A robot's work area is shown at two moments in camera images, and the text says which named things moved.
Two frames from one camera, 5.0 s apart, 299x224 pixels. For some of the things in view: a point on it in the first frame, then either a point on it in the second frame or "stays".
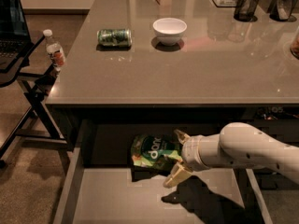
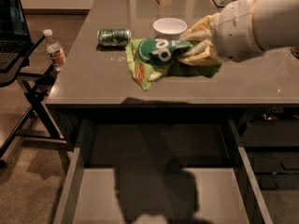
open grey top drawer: (103, 186) stays
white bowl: (169, 30) stays
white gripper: (191, 152) → (237, 30)
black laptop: (15, 38) stays
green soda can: (115, 36) stays
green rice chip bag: (157, 151) → (152, 59)
